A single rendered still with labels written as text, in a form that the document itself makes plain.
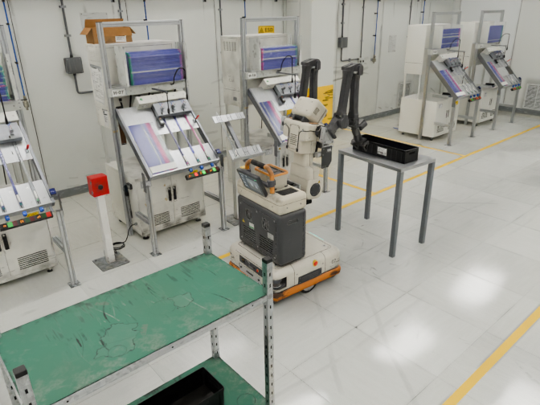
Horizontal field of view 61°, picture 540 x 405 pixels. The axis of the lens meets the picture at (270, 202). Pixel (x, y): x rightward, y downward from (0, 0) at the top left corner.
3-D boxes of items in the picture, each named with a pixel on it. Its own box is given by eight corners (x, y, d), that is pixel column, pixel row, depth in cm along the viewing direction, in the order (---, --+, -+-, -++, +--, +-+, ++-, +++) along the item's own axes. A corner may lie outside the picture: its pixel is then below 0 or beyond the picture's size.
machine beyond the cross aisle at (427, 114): (477, 137, 744) (499, 10, 670) (452, 146, 695) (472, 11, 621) (405, 123, 839) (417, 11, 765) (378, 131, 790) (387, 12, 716)
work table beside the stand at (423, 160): (392, 258, 389) (401, 169, 358) (334, 229, 441) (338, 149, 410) (424, 243, 414) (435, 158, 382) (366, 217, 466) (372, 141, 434)
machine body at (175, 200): (206, 220, 465) (202, 162, 440) (143, 242, 423) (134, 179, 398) (173, 202, 510) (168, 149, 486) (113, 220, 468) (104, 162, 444)
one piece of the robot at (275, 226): (279, 284, 325) (278, 173, 292) (237, 254, 365) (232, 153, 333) (314, 268, 343) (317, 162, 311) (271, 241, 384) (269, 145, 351)
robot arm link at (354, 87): (346, 63, 315) (358, 65, 306) (353, 63, 318) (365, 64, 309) (344, 125, 331) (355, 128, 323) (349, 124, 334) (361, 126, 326)
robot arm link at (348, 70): (340, 60, 309) (350, 62, 302) (353, 63, 317) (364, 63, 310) (329, 126, 322) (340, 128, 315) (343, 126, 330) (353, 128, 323)
